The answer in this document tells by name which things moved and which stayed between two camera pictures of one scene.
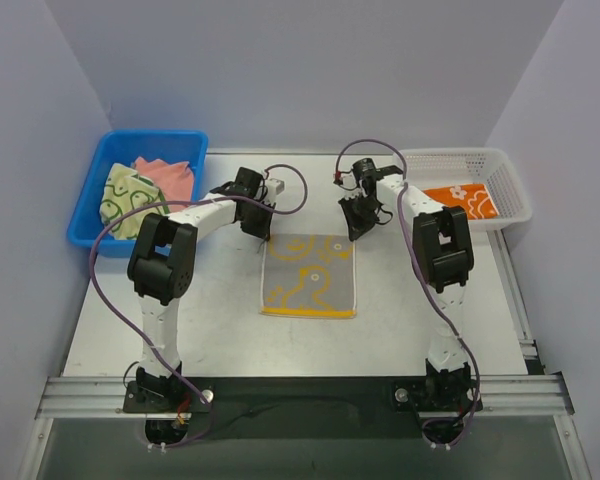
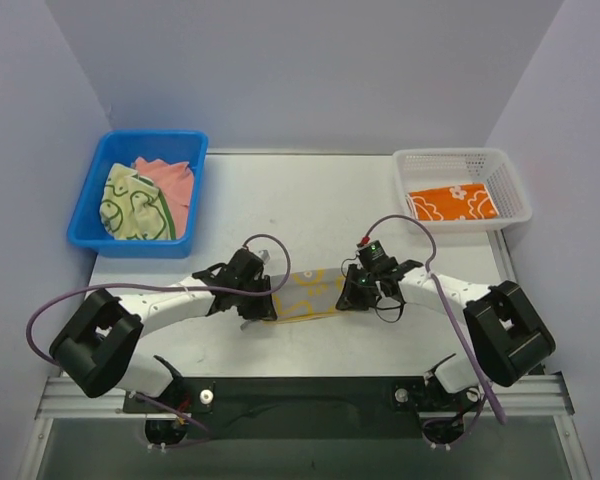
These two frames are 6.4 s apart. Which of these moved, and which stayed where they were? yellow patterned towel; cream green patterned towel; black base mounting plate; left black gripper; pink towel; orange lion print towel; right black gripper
Moved: left black gripper; yellow patterned towel; right black gripper
Stayed: black base mounting plate; orange lion print towel; cream green patterned towel; pink towel
